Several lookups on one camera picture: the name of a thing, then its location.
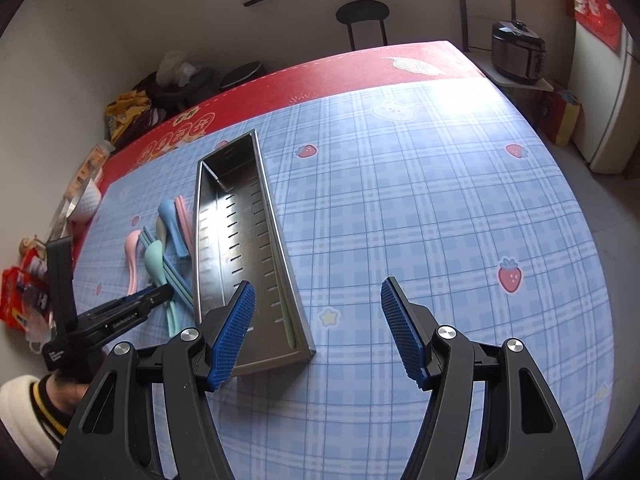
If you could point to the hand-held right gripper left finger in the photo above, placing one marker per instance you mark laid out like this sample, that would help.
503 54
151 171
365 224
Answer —
232 335

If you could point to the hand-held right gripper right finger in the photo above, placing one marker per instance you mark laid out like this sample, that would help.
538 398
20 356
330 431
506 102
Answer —
400 330

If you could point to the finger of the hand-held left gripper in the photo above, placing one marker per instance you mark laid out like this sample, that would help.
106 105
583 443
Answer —
150 296

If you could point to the green spoon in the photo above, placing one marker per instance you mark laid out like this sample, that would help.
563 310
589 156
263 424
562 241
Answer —
152 260

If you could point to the pink spoon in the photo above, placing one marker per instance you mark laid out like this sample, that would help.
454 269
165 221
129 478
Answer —
132 250

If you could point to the blue chopstick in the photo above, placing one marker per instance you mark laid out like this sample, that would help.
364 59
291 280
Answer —
145 239

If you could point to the metal utensil tray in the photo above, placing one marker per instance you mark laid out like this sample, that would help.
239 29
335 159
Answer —
235 240

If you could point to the person's left forearm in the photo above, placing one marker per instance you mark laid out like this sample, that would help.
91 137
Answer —
22 410

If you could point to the green chopstick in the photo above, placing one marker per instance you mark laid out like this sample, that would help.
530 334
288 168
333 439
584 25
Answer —
177 280

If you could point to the red snack packet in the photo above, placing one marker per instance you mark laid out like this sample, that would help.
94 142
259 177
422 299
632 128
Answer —
17 295

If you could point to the white spoon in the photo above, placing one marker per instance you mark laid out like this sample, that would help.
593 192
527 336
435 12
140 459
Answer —
161 232

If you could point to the blue spoon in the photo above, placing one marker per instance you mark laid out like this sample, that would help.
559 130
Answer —
167 212

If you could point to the pink chopstick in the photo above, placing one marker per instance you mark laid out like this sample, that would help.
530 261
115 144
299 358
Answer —
184 215

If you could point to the white bowl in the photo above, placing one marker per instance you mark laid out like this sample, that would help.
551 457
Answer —
86 202

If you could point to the blue plaid tablecloth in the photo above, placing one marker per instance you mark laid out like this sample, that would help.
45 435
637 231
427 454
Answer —
425 210

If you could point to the orange printed packet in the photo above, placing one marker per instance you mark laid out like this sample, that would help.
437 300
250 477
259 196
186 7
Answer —
89 167

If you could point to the yellow clothing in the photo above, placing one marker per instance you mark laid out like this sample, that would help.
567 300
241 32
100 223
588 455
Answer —
127 112

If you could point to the dark bag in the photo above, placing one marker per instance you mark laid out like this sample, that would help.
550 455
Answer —
192 90

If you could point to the clear plastic bag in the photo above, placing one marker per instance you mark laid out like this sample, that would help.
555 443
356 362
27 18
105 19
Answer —
177 66

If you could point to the black round flat object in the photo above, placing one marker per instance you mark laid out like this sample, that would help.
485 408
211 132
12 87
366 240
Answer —
242 75

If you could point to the red printed tablecloth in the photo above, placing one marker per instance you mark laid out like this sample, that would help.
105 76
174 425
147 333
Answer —
300 77

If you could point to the red and yellow box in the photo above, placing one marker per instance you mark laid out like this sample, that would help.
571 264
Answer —
562 117

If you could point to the small white table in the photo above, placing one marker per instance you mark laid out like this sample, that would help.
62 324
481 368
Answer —
505 82

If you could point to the white fridge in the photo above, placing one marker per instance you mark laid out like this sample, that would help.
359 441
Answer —
607 110

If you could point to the pressure cooker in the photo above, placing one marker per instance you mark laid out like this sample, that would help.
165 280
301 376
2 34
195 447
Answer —
516 50

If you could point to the black round stool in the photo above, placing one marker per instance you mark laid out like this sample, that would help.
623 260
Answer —
362 12

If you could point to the black chair frame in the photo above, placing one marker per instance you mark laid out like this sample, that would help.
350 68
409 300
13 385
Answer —
465 15

